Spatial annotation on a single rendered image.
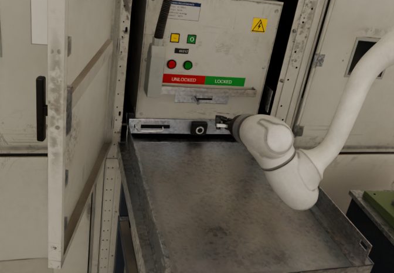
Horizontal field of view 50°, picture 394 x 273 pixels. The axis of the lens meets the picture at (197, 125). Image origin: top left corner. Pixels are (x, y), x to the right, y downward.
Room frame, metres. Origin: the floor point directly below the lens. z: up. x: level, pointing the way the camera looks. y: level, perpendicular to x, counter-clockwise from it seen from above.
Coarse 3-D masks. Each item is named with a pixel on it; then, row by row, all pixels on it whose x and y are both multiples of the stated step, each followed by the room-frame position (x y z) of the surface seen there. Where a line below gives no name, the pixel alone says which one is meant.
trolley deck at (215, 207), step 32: (128, 160) 1.23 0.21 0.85; (160, 160) 1.27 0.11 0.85; (192, 160) 1.30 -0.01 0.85; (224, 160) 1.34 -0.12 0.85; (128, 192) 1.05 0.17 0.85; (160, 192) 1.08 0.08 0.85; (192, 192) 1.11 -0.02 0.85; (224, 192) 1.14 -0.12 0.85; (256, 192) 1.17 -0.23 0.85; (160, 224) 0.93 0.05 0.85; (192, 224) 0.95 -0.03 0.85; (224, 224) 0.97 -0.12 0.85; (256, 224) 1.00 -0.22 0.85; (288, 224) 1.03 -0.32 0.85; (320, 224) 1.05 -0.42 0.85; (192, 256) 0.83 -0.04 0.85; (224, 256) 0.85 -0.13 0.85; (256, 256) 0.87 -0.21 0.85; (288, 256) 0.89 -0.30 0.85; (320, 256) 0.91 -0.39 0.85
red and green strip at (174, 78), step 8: (168, 80) 1.44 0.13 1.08; (176, 80) 1.45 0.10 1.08; (184, 80) 1.46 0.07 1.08; (192, 80) 1.47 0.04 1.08; (200, 80) 1.48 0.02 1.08; (208, 80) 1.49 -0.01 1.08; (216, 80) 1.50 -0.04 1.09; (224, 80) 1.51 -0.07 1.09; (232, 80) 1.53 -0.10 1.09; (240, 80) 1.54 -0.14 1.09
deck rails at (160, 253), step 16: (128, 128) 1.34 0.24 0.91; (128, 144) 1.31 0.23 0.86; (144, 176) 1.14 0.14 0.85; (144, 192) 0.99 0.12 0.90; (320, 192) 1.14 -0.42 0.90; (144, 208) 0.97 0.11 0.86; (320, 208) 1.12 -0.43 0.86; (336, 208) 1.06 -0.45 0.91; (336, 224) 1.04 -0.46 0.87; (352, 224) 0.98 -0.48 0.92; (160, 240) 0.79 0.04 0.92; (336, 240) 0.98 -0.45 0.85; (352, 240) 0.96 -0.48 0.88; (160, 256) 0.76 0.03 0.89; (352, 256) 0.93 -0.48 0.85; (160, 272) 0.74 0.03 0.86
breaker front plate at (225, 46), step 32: (160, 0) 1.42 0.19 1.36; (192, 0) 1.46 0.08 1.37; (224, 0) 1.50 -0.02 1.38; (192, 32) 1.47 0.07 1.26; (224, 32) 1.50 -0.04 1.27; (256, 32) 1.55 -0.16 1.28; (192, 64) 1.47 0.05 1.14; (224, 64) 1.51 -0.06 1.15; (256, 64) 1.55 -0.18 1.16; (224, 96) 1.52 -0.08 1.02; (256, 96) 1.56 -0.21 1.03
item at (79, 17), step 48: (48, 0) 0.72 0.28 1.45; (96, 0) 1.09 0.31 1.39; (48, 48) 0.72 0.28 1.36; (96, 48) 1.12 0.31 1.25; (48, 96) 0.72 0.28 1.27; (96, 96) 1.15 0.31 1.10; (48, 144) 0.72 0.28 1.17; (96, 144) 1.19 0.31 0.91; (48, 192) 0.72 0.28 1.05; (48, 240) 0.72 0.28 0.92
